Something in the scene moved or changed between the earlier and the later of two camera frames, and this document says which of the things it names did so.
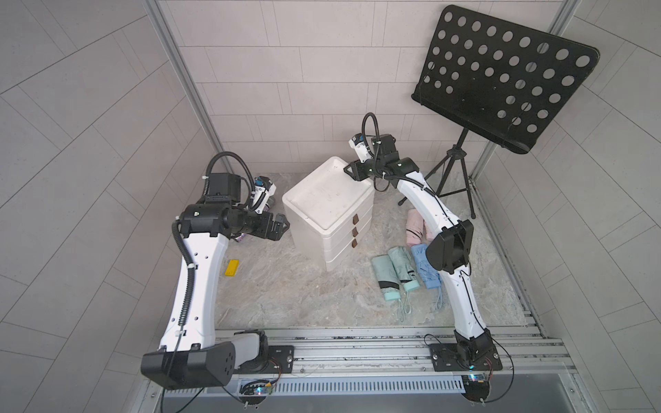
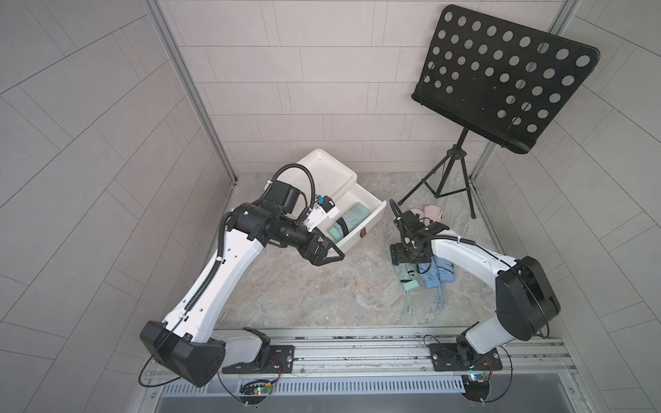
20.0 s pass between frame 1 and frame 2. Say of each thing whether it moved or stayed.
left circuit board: stayed
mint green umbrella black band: moved
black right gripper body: moved
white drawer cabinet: moved
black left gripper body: moved
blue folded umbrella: stayed
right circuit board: stayed
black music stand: stayed
